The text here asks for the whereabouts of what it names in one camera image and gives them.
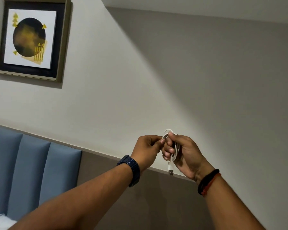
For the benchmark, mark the person's left fingers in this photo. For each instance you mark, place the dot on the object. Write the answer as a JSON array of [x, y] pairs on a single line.
[[156, 141]]

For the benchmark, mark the person's left hand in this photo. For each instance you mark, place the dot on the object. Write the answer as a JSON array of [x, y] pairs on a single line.
[[144, 150]]

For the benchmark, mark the blue padded headboard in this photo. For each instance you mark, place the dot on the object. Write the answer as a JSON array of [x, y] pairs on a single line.
[[28, 174]]

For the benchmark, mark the person's right forearm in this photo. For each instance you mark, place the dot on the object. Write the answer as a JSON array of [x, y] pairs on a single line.
[[226, 203]]

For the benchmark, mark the dark blue wristwatch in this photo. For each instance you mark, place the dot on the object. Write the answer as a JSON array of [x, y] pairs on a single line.
[[132, 168]]

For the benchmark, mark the framed abstract wall picture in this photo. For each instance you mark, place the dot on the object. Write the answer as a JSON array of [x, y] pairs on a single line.
[[31, 38]]

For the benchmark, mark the person's right thumb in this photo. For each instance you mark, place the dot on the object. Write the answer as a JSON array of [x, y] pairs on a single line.
[[176, 138]]

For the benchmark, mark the person's left forearm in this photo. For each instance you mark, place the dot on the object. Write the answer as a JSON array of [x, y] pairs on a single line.
[[81, 203]]

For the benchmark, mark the person's right hand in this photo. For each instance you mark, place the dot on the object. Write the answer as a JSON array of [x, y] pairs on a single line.
[[190, 155]]

